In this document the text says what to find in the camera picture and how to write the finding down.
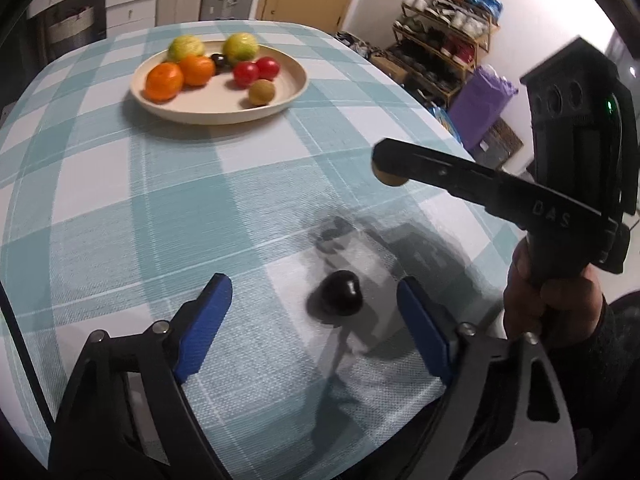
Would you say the brown longan fruit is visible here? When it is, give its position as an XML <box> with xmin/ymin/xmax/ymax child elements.
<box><xmin>371</xmin><ymin>162</ymin><xmax>408</xmax><ymax>188</ymax></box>
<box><xmin>247</xmin><ymin>79</ymin><xmax>276</xmax><ymax>106</ymax></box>

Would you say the red tomato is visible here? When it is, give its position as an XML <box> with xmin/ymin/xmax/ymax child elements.
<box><xmin>232</xmin><ymin>61</ymin><xmax>259</xmax><ymax>89</ymax></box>
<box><xmin>255</xmin><ymin>56</ymin><xmax>281</xmax><ymax>81</ymax></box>

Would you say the orange tangerine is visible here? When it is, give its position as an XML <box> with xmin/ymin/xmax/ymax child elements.
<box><xmin>143</xmin><ymin>62</ymin><xmax>184</xmax><ymax>103</ymax></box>
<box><xmin>178</xmin><ymin>55</ymin><xmax>216</xmax><ymax>87</ymax></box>

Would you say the yellow guava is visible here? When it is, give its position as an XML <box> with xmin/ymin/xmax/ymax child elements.
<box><xmin>167</xmin><ymin>35</ymin><xmax>205</xmax><ymax>63</ymax></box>
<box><xmin>222</xmin><ymin>32</ymin><xmax>259</xmax><ymax>67</ymax></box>

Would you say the dark plum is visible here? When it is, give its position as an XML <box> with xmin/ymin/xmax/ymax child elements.
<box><xmin>319</xmin><ymin>270</ymin><xmax>363</xmax><ymax>316</ymax></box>
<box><xmin>209</xmin><ymin>53</ymin><xmax>231</xmax><ymax>75</ymax></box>

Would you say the person's right hand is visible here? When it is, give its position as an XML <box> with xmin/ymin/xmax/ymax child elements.
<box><xmin>503</xmin><ymin>238</ymin><xmax>604</xmax><ymax>341</ymax></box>

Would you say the purple plastic bag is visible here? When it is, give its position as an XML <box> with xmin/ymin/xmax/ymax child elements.
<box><xmin>448</xmin><ymin>65</ymin><xmax>518</xmax><ymax>152</ymax></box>

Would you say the shoe rack with shoes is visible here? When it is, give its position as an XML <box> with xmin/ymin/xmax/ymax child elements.
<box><xmin>385</xmin><ymin>0</ymin><xmax>503</xmax><ymax>107</ymax></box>

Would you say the cream round plate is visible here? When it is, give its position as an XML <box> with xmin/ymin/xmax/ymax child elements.
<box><xmin>130</xmin><ymin>46</ymin><xmax>309</xmax><ymax>126</ymax></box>

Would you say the woven laundry basket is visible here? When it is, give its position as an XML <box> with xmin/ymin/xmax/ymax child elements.
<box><xmin>47</xmin><ymin>6</ymin><xmax>94</xmax><ymax>58</ymax></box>

